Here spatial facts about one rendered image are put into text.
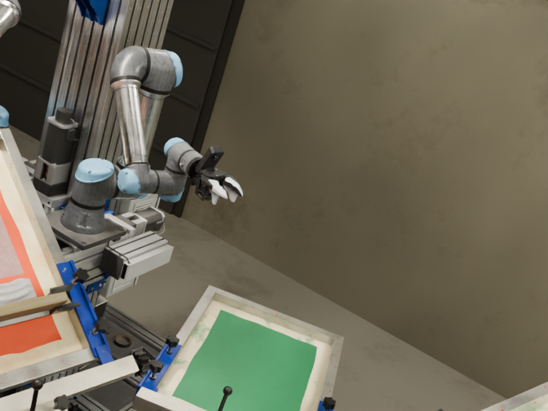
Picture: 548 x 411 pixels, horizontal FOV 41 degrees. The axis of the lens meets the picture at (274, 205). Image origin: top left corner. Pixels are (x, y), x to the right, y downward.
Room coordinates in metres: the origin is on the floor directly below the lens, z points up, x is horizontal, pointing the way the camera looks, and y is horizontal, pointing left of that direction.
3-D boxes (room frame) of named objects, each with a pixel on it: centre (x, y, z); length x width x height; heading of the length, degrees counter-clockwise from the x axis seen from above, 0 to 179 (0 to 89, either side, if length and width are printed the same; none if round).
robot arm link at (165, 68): (2.35, 0.51, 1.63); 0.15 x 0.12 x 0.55; 134
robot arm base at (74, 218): (2.26, 0.61, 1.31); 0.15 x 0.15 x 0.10
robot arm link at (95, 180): (2.26, 0.60, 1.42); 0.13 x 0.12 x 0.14; 134
